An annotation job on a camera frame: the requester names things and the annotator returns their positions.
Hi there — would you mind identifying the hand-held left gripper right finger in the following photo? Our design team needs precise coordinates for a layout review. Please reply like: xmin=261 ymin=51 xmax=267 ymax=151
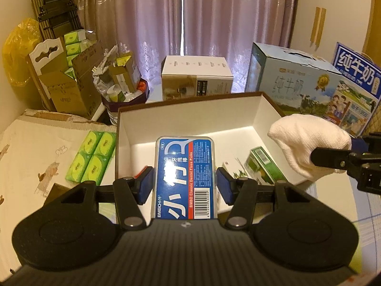
xmin=216 ymin=167 xmax=317 ymax=230

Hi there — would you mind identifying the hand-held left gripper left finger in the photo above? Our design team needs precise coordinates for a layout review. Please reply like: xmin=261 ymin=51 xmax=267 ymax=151
xmin=61 ymin=167 xmax=155 ymax=231

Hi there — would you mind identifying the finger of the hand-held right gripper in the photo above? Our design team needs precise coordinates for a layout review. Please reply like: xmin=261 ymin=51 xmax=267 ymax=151
xmin=351 ymin=132 xmax=381 ymax=156
xmin=310 ymin=147 xmax=358 ymax=171

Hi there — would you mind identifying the white towel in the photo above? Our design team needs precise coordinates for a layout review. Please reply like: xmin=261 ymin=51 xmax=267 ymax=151
xmin=267 ymin=113 xmax=352 ymax=182

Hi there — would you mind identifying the blue dental floss pick box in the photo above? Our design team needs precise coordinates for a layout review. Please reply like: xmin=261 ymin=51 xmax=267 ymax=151
xmin=151 ymin=136 xmax=220 ymax=221

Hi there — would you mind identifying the green medicine box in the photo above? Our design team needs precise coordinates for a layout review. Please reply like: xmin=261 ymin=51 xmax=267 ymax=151
xmin=244 ymin=146 xmax=289 ymax=185

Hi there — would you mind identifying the brown cardboard box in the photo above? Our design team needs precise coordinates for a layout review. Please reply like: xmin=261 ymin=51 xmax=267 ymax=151
xmin=114 ymin=91 xmax=316 ymax=192

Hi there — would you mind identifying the green tissue multipack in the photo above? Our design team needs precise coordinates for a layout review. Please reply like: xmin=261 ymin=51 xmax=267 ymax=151
xmin=65 ymin=130 xmax=117 ymax=186

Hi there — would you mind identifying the light blue milk box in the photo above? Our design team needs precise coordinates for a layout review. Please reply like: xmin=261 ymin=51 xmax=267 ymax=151
xmin=245 ymin=42 xmax=343 ymax=117

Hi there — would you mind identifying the dark waste bin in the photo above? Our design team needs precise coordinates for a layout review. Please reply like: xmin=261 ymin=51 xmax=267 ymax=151
xmin=101 ymin=89 xmax=150 ymax=117

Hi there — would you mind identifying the green paper cup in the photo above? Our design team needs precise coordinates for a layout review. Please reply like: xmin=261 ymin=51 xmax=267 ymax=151
xmin=107 ymin=85 xmax=126 ymax=102

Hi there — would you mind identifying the trash bin with wrappers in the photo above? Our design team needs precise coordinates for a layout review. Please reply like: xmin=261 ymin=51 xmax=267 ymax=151
xmin=92 ymin=44 xmax=143 ymax=103

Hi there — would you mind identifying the small brown carton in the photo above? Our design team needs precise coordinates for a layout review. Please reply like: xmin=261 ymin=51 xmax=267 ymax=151
xmin=109 ymin=52 xmax=142 ymax=93

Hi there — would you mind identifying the brown tape strip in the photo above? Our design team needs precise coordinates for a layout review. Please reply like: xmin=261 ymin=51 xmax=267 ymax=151
xmin=315 ymin=8 xmax=327 ymax=48
xmin=310 ymin=7 xmax=321 ymax=44

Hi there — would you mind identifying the open cardboard carton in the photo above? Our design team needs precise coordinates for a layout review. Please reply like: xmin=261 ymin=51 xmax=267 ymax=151
xmin=25 ymin=37 xmax=105 ymax=120

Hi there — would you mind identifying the white appliance box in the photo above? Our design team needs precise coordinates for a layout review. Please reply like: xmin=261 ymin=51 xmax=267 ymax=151
xmin=161 ymin=55 xmax=234 ymax=102

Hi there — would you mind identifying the stack of green tissue packs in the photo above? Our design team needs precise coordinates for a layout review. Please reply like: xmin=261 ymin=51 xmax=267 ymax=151
xmin=63 ymin=30 xmax=90 ymax=77

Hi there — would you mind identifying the mauve patterned curtain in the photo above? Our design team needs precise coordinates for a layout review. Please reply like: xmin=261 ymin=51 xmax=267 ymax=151
xmin=182 ymin=0 xmax=299 ymax=93
xmin=70 ymin=0 xmax=184 ymax=96

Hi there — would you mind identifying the yellow plastic bag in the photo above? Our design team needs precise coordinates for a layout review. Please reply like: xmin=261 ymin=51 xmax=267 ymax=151
xmin=2 ymin=18 xmax=43 ymax=89

